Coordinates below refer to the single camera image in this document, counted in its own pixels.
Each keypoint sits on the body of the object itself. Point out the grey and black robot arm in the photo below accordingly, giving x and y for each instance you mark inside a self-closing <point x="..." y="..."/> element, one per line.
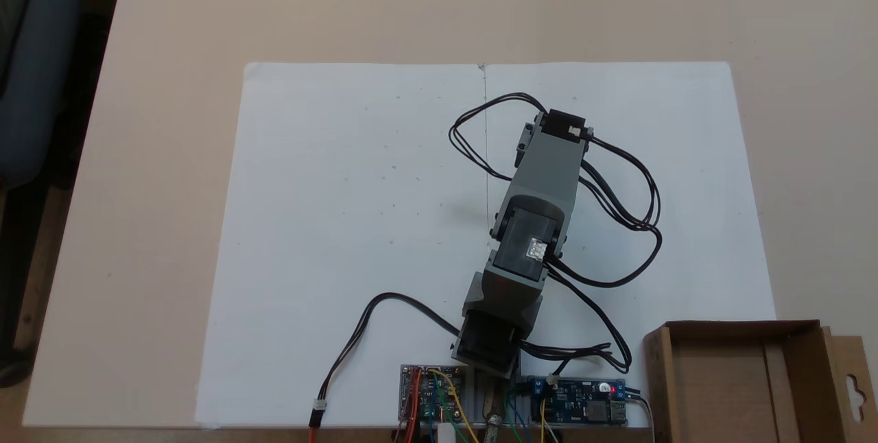
<point x="549" y="175"/>

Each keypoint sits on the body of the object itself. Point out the white paper sheet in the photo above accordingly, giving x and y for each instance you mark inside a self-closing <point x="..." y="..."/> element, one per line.
<point x="706" y="155"/>
<point x="309" y="223"/>

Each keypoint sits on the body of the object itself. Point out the motor controller circuit board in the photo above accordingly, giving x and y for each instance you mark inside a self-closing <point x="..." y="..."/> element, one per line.
<point x="425" y="395"/>

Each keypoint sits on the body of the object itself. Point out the metal clamp screw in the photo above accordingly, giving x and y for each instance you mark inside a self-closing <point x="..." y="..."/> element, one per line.
<point x="494" y="415"/>

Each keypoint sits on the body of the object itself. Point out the blue power converter board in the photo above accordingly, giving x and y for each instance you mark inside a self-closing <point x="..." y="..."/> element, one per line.
<point x="583" y="405"/>

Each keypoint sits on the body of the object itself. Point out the brown cardboard box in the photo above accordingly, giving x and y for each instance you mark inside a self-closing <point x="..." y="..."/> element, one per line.
<point x="720" y="388"/>

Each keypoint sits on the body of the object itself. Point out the dark upholstered chair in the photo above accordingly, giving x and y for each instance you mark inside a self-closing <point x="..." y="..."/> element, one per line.
<point x="41" y="52"/>

